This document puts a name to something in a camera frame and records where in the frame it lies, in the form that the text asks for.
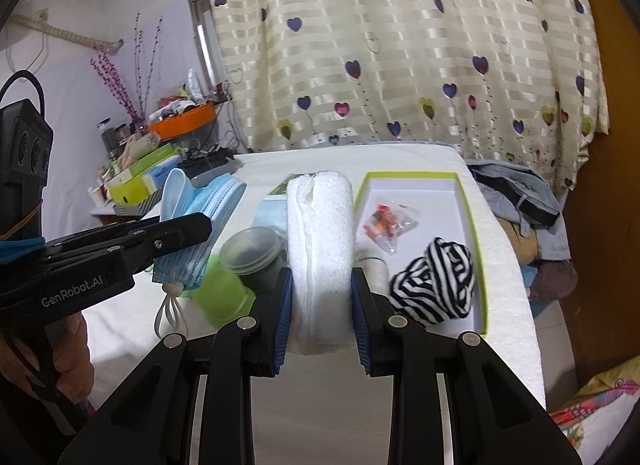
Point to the pile of assorted clutter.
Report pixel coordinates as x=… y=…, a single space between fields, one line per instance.
x=175 y=105

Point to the blue face masks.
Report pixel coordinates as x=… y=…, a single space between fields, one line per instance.
x=200 y=205

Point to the blue white packet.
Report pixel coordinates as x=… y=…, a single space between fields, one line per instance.
x=157 y=177

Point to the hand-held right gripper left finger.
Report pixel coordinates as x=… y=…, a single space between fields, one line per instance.
x=286 y=315

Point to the red berry branches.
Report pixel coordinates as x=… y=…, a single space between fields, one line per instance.
x=117 y=85

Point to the colourful printed fabric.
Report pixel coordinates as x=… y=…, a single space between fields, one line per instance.
x=595 y=425

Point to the person's left hand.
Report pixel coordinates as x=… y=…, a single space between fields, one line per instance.
x=70 y=355

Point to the grey translucent round container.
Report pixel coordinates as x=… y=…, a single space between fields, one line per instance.
x=250 y=252

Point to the clear bag of red candies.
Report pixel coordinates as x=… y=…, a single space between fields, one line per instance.
x=390 y=225

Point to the heart print curtain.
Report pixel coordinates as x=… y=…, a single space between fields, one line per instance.
x=400 y=45

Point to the lime cardboard box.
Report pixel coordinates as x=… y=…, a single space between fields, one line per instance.
x=425 y=195

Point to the green white flat carton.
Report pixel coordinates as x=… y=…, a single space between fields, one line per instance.
x=150 y=160

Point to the small white jar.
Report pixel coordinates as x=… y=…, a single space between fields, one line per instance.
x=98 y=196

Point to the metal window frame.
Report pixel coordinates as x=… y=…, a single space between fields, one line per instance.
x=202 y=35

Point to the dark thin branches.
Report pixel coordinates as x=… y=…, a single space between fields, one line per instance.
x=150 y=65

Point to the green lidded jar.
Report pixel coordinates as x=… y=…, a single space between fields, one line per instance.
x=220 y=290

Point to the glass jar with black lid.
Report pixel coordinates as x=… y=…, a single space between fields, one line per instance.
x=106 y=137

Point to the brown cloth bundle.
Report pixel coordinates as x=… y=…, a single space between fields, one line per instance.
x=550 y=270

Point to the orange tray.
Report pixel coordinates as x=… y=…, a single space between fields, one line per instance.
x=185 y=125

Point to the black white striped cloth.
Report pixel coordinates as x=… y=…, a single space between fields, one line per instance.
x=435 y=285

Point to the white wall conduit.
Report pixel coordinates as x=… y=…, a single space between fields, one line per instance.
x=65 y=37

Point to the white towel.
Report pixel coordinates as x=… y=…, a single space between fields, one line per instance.
x=320 y=245

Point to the grey clothing pile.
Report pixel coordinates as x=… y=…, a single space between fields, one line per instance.
x=520 y=190

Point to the beige folded cloth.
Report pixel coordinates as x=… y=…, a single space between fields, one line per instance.
x=137 y=147

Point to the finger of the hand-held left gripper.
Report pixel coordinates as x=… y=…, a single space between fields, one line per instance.
x=100 y=234
x=180 y=232

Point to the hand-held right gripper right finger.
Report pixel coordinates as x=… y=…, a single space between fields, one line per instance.
x=359 y=325

